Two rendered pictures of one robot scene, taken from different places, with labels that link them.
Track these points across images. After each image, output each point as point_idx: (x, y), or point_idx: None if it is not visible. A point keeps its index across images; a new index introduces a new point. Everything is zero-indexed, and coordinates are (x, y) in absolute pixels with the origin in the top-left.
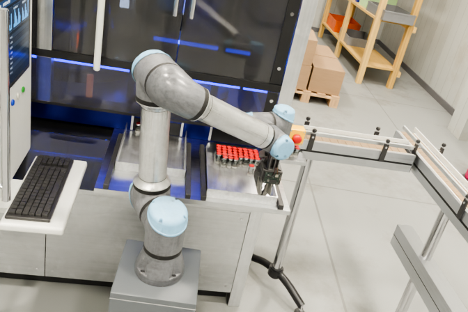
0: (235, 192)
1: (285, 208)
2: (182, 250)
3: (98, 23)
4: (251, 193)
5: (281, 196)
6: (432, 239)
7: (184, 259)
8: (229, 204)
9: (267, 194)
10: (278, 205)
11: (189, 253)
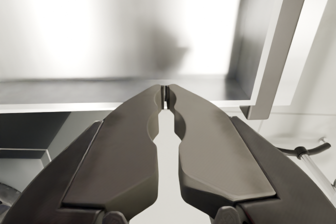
0: (18, 108)
1: (276, 93)
2: (5, 166)
3: None
4: (124, 2)
5: (289, 43)
6: None
7: (19, 183)
8: (33, 111)
9: None
10: (245, 112)
11: (22, 170)
